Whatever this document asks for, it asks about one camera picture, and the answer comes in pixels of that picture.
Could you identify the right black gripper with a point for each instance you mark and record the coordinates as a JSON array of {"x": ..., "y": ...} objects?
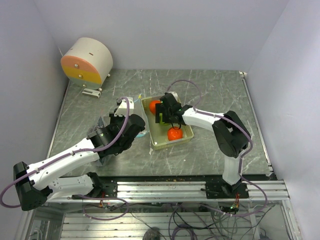
[{"x": 160, "y": 108}]

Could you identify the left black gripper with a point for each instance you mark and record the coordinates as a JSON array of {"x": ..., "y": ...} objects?
[{"x": 112, "y": 118}]

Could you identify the green apple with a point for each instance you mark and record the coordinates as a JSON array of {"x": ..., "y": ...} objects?
[{"x": 164, "y": 119}]

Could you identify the orange fruit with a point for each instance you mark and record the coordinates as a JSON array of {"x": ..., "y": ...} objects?
[{"x": 152, "y": 106}]

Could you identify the blue-zipper clear bag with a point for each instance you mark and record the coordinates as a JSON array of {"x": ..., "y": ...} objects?
[{"x": 140, "y": 111}]

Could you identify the yellow-green perforated plastic basket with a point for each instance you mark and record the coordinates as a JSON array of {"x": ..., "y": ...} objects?
[{"x": 158, "y": 132}]

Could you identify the small red-orange fruit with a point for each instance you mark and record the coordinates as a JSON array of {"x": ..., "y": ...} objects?
[{"x": 174, "y": 133}]

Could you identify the red-zipper clear bag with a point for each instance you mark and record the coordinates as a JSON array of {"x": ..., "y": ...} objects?
[{"x": 96, "y": 132}]

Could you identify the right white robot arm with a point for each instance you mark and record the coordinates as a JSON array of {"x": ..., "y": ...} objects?
[{"x": 232, "y": 137}]

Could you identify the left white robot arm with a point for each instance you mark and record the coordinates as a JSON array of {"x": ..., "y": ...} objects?
[{"x": 45, "y": 180}]

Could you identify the cylindrical drawer box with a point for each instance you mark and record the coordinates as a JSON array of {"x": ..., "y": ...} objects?
[{"x": 87, "y": 63}]

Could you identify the white corner clip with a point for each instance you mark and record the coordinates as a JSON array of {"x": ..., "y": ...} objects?
[{"x": 244, "y": 74}]

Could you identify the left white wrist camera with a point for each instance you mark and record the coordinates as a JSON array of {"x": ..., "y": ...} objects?
[{"x": 121, "y": 109}]

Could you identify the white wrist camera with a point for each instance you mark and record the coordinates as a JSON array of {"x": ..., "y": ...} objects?
[
  {"x": 174, "y": 94},
  {"x": 121, "y": 109}
]

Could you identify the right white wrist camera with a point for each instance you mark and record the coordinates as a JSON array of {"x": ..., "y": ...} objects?
[{"x": 174, "y": 94}]

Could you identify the small silver metal bracket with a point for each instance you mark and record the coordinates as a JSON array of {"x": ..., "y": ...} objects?
[{"x": 91, "y": 93}]

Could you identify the aluminium rail frame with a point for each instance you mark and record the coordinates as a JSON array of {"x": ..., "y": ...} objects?
[{"x": 177, "y": 207}]

